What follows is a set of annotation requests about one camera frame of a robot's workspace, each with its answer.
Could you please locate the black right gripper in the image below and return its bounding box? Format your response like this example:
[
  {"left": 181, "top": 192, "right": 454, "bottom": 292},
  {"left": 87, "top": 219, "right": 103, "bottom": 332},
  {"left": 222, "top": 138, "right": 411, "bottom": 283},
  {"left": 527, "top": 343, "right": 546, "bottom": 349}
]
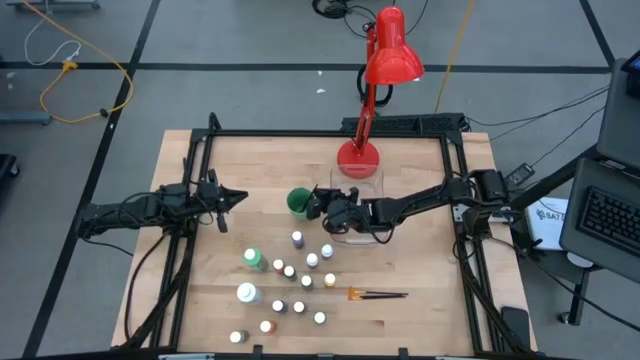
[{"left": 305, "top": 187, "right": 374, "bottom": 235}]

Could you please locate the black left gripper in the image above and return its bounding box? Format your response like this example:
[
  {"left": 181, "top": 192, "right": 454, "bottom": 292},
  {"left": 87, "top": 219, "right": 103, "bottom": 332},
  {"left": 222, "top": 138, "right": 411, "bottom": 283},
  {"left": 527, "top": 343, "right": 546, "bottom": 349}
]
[{"left": 196, "top": 168, "right": 250, "bottom": 235}]

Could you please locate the large green paint bottle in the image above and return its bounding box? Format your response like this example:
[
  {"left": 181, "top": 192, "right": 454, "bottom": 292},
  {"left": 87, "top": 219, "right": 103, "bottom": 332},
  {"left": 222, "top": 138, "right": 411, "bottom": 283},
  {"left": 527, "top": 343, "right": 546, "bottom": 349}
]
[{"left": 242, "top": 247, "right": 270, "bottom": 274}]

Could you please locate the large white paint bottle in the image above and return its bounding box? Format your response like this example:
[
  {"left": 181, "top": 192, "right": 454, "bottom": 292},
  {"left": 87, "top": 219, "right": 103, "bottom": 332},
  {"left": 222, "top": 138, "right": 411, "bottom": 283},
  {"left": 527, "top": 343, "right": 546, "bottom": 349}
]
[{"left": 235, "top": 281, "right": 265, "bottom": 306}]

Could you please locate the green plastic cup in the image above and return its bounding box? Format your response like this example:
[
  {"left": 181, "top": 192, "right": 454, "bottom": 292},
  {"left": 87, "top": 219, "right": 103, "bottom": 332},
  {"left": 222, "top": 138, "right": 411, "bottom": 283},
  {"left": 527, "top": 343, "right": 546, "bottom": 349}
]
[{"left": 285, "top": 186, "right": 316, "bottom": 223}]

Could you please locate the clear plastic bin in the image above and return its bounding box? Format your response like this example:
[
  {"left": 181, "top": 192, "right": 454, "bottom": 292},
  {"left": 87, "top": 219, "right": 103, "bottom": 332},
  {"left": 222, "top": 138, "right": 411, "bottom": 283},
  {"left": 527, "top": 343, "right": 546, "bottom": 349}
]
[{"left": 328, "top": 164, "right": 389, "bottom": 246}]

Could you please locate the silver mounting plate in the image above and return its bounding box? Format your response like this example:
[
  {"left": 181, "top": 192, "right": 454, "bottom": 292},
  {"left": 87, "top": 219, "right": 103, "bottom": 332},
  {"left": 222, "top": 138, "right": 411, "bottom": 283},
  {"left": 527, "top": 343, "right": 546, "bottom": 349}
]
[{"left": 452, "top": 203, "right": 511, "bottom": 225}]

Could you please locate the red desk lamp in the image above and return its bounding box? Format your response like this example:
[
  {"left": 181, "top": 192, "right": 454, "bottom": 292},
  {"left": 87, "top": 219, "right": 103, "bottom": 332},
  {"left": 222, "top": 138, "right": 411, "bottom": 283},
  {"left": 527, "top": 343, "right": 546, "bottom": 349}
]
[{"left": 336, "top": 5, "right": 425, "bottom": 180}]

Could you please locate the black power brick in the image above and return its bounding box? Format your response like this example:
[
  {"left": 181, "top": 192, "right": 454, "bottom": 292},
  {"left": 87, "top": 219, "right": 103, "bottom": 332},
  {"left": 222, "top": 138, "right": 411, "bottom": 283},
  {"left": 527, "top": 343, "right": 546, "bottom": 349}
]
[{"left": 503, "top": 162, "right": 536, "bottom": 190}]

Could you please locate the grey stand base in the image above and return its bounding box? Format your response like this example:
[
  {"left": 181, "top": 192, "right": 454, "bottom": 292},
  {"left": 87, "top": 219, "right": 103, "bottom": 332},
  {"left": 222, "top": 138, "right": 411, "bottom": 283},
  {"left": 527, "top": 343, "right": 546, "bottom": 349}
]
[
  {"left": 5, "top": 0, "right": 102, "bottom": 12},
  {"left": 0, "top": 110, "right": 54, "bottom": 127}
]

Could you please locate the white box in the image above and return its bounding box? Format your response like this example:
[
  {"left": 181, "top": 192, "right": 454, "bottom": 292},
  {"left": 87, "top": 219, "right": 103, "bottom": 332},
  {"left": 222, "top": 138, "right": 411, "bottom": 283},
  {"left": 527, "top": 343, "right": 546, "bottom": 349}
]
[{"left": 523, "top": 195, "right": 570, "bottom": 252}]

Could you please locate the black flat pad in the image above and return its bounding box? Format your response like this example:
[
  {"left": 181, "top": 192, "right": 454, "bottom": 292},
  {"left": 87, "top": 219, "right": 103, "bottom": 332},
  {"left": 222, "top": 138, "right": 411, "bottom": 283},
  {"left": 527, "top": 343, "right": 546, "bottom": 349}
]
[{"left": 500, "top": 305, "right": 532, "bottom": 351}]

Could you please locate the white disc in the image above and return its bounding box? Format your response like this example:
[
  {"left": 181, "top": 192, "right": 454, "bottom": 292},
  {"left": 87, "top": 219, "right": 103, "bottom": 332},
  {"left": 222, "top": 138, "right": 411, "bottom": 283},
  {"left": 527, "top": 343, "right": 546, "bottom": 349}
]
[{"left": 566, "top": 251, "right": 595, "bottom": 270}]

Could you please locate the black laptop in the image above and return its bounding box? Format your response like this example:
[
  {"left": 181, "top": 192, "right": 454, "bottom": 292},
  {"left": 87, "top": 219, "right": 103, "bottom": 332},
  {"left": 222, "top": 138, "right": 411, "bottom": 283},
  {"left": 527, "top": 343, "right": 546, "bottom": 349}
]
[{"left": 558, "top": 157, "right": 640, "bottom": 285}]

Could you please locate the black desk stand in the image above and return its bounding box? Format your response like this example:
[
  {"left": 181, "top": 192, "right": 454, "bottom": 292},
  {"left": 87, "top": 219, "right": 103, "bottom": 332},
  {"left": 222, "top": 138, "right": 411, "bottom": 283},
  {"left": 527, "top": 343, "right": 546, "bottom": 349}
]
[{"left": 507, "top": 144, "right": 601, "bottom": 327}]

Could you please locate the black keyboard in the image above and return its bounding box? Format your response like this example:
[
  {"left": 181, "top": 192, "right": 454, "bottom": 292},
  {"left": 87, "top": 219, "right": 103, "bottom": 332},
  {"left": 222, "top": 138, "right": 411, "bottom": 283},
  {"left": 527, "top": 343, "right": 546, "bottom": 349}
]
[{"left": 579, "top": 184, "right": 640, "bottom": 261}]

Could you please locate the dark grey desk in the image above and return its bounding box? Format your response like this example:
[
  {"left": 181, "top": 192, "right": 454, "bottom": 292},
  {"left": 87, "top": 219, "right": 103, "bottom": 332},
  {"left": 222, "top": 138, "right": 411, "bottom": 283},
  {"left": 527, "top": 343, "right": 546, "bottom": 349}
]
[{"left": 596, "top": 57, "right": 640, "bottom": 169}]

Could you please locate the black lamp cord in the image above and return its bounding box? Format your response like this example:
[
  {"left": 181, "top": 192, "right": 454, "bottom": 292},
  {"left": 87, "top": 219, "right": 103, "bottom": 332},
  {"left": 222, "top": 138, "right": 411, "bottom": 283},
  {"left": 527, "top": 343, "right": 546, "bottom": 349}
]
[{"left": 355, "top": 63, "right": 395, "bottom": 108}]

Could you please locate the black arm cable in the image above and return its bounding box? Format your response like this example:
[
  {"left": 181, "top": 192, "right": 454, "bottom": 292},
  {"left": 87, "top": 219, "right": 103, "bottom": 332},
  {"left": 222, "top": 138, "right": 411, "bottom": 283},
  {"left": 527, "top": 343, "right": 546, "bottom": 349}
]
[{"left": 123, "top": 232, "right": 169, "bottom": 344}]

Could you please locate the black cable coil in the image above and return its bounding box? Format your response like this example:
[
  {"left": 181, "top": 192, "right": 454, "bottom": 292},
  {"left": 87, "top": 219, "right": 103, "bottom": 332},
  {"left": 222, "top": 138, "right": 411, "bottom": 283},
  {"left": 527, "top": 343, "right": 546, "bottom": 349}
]
[{"left": 311, "top": 0, "right": 431, "bottom": 40}]

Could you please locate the thin yellow cable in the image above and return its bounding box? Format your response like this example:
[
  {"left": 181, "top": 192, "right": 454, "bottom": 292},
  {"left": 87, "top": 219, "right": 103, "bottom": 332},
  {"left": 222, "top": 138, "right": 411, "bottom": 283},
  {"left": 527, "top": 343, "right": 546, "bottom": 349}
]
[{"left": 433, "top": 0, "right": 476, "bottom": 114}]

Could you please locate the yellow extension cord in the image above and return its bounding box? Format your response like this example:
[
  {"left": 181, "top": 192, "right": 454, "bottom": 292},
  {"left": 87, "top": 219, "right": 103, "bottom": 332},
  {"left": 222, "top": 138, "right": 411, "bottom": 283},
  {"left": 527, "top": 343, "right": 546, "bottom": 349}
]
[{"left": 22, "top": 0, "right": 135, "bottom": 125}]

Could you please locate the white cable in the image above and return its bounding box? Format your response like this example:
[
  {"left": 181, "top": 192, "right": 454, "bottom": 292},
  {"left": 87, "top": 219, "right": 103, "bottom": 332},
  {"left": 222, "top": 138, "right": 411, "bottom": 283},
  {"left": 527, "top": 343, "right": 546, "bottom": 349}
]
[{"left": 23, "top": 18, "right": 82, "bottom": 67}]

